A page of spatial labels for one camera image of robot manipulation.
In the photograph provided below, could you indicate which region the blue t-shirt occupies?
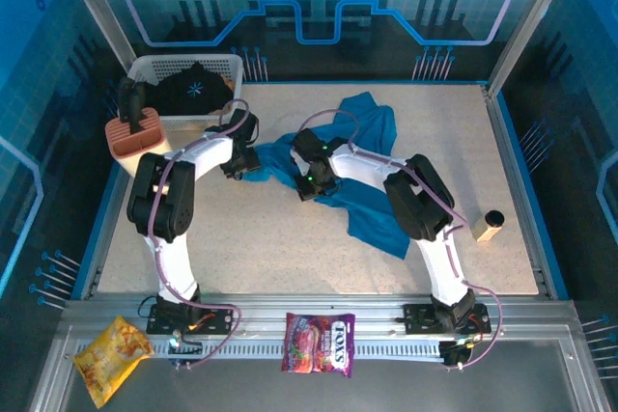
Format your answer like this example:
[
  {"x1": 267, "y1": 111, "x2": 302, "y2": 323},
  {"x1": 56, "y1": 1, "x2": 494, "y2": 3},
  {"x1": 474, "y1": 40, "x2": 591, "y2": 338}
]
[{"x1": 240, "y1": 91, "x2": 411, "y2": 259}]

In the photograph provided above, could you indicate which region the tan cloth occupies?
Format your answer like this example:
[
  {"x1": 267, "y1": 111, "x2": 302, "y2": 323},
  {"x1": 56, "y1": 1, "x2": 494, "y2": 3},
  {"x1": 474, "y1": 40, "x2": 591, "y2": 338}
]
[{"x1": 207, "y1": 74, "x2": 238, "y2": 117}]

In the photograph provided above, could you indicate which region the black t-shirt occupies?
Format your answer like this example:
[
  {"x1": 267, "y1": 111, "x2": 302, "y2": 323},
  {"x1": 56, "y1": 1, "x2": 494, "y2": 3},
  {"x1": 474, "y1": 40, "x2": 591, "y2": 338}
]
[{"x1": 144, "y1": 62, "x2": 233, "y2": 117}]

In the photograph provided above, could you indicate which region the white plastic basket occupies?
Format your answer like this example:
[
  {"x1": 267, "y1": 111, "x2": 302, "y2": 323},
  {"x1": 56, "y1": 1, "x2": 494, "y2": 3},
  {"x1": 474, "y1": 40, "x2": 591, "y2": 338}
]
[{"x1": 126, "y1": 53, "x2": 244, "y2": 131}]

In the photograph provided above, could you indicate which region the cream knife block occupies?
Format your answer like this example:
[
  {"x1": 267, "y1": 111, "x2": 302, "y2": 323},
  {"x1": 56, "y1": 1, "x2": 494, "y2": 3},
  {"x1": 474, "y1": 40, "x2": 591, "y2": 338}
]
[{"x1": 104, "y1": 107, "x2": 170, "y2": 180}]

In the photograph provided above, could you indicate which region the purple Fox's candy bag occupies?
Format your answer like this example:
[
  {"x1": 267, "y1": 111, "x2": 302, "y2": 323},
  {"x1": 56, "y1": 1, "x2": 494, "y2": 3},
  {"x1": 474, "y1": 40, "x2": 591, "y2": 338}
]
[{"x1": 280, "y1": 312, "x2": 357, "y2": 378}]

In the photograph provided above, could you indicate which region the tan block with black cap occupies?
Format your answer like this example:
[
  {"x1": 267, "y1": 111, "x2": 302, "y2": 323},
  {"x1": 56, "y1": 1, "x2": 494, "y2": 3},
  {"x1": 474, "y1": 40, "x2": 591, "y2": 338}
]
[{"x1": 471, "y1": 208, "x2": 506, "y2": 243}]

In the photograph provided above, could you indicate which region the black connector module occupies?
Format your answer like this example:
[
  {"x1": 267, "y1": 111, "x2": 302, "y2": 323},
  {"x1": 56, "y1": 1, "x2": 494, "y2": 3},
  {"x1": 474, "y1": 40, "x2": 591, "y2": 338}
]
[
  {"x1": 439, "y1": 338, "x2": 472, "y2": 369},
  {"x1": 167, "y1": 329, "x2": 204, "y2": 369}
]

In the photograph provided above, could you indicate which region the yellow snack bag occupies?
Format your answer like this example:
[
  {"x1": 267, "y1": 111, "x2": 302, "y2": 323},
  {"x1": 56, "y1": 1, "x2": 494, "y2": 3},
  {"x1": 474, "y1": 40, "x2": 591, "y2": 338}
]
[{"x1": 71, "y1": 315, "x2": 155, "y2": 409}]

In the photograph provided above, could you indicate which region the black knife handle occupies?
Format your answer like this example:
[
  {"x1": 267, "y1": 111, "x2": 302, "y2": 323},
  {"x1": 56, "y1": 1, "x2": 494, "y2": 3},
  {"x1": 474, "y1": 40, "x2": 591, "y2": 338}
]
[
  {"x1": 119, "y1": 77, "x2": 137, "y2": 124},
  {"x1": 128, "y1": 84, "x2": 149, "y2": 134}
]

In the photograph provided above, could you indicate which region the aluminium front rail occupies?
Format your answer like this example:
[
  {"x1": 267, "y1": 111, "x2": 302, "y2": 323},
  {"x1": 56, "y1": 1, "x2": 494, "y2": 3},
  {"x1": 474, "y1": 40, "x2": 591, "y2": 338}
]
[{"x1": 60, "y1": 293, "x2": 578, "y2": 343}]

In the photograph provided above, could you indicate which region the aluminium side rail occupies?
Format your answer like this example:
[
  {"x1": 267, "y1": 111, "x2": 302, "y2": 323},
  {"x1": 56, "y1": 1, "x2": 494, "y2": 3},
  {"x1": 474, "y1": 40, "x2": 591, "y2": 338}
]
[
  {"x1": 482, "y1": 84, "x2": 556, "y2": 300},
  {"x1": 79, "y1": 160, "x2": 127, "y2": 300}
]

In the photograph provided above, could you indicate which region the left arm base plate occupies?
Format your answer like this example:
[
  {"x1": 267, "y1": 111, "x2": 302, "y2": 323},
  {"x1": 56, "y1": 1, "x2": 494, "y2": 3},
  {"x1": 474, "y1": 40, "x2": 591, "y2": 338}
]
[{"x1": 146, "y1": 303, "x2": 236, "y2": 336}]

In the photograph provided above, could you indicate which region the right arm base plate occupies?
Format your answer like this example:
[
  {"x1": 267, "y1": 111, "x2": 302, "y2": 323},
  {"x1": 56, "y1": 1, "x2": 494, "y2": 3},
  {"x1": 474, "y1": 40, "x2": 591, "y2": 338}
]
[{"x1": 403, "y1": 302, "x2": 492, "y2": 335}]

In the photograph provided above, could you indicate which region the white slotted cable duct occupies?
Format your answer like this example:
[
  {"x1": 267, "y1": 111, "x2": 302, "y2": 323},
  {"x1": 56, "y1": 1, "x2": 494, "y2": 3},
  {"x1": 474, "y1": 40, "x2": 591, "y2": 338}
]
[{"x1": 166, "y1": 342, "x2": 445, "y2": 360}]

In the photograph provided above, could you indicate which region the aluminium frame post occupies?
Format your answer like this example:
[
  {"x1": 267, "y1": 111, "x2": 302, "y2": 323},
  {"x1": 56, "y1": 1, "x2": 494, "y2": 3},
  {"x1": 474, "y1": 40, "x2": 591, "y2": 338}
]
[
  {"x1": 487, "y1": 0, "x2": 585, "y2": 95},
  {"x1": 52, "y1": 0, "x2": 139, "y2": 73}
]

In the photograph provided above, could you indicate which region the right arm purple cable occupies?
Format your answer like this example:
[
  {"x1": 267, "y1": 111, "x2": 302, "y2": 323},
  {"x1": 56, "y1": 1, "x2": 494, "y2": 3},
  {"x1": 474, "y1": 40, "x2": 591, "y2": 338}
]
[{"x1": 299, "y1": 109, "x2": 504, "y2": 370}]

